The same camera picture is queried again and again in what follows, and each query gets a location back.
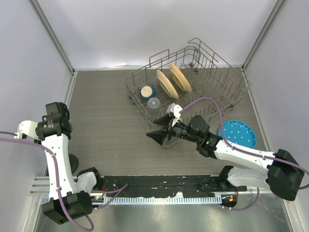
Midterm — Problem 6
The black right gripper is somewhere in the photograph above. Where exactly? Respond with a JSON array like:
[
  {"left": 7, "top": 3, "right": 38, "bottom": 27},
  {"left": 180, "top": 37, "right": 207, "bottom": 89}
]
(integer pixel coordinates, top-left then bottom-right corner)
[{"left": 147, "top": 113, "right": 200, "bottom": 145}]

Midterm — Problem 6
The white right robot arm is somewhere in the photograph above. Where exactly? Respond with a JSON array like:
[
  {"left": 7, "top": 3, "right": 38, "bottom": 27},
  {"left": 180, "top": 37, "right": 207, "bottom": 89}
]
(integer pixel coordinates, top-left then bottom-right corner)
[{"left": 146, "top": 114, "right": 305, "bottom": 201}]

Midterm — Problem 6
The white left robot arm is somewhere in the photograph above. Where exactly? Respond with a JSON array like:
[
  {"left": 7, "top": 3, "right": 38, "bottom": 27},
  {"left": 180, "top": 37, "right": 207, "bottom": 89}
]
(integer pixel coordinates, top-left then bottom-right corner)
[{"left": 15, "top": 102, "right": 103, "bottom": 225}]

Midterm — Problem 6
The clear drinking glass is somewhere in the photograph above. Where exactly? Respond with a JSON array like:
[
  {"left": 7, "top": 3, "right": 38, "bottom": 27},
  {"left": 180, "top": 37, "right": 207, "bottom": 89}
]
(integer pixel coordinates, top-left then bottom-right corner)
[{"left": 147, "top": 97, "right": 161, "bottom": 118}]

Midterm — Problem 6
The blue mug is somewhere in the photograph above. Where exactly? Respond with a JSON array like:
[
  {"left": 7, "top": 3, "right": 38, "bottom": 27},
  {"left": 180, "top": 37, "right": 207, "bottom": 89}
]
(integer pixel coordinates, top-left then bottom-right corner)
[{"left": 138, "top": 85, "right": 156, "bottom": 100}]

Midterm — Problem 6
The cream plate front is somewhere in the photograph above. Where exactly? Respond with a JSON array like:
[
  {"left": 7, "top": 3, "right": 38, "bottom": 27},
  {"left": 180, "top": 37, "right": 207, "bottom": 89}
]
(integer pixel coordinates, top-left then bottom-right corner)
[{"left": 156, "top": 70, "right": 179, "bottom": 99}]

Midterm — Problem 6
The cream plate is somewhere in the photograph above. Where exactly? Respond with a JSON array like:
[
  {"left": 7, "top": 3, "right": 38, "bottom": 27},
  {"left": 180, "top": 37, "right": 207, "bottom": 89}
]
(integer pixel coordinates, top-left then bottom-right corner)
[
  {"left": 169, "top": 63, "right": 192, "bottom": 92},
  {"left": 156, "top": 70, "right": 179, "bottom": 99}
]

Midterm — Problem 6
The cream plate rear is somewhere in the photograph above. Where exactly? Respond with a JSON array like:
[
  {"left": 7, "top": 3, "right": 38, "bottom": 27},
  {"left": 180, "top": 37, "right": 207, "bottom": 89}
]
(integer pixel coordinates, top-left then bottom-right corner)
[{"left": 169, "top": 63, "right": 192, "bottom": 92}]

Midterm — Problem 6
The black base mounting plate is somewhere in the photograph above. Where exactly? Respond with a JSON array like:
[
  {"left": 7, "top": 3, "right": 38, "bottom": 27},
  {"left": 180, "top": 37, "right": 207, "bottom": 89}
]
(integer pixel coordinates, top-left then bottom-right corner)
[{"left": 95, "top": 175, "right": 247, "bottom": 198}]

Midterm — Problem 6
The blue polka dot plate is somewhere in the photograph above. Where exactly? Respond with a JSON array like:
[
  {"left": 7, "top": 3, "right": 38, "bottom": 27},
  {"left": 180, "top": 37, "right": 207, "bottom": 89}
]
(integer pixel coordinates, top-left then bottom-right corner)
[{"left": 223, "top": 120, "right": 257, "bottom": 148}]

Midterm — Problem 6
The grey wire dish rack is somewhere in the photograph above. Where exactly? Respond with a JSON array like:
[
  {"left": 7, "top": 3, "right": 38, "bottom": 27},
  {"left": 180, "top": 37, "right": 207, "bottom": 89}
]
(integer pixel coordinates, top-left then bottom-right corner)
[{"left": 124, "top": 37, "right": 253, "bottom": 149}]

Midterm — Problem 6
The white cable duct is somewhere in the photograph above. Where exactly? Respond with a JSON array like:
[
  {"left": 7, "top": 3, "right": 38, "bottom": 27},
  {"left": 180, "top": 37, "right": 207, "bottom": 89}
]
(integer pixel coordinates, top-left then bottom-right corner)
[{"left": 42, "top": 195, "right": 222, "bottom": 205}]

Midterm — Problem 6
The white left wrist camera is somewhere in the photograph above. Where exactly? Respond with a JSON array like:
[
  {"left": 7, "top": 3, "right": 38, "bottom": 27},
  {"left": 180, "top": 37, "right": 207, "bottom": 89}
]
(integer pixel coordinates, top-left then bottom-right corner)
[{"left": 14, "top": 120, "right": 39, "bottom": 140}]

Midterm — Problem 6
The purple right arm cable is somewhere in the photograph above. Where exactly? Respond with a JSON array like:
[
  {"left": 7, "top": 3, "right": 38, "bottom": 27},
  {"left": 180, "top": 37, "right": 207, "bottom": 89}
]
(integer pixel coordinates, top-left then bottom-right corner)
[{"left": 180, "top": 97, "right": 309, "bottom": 210}]

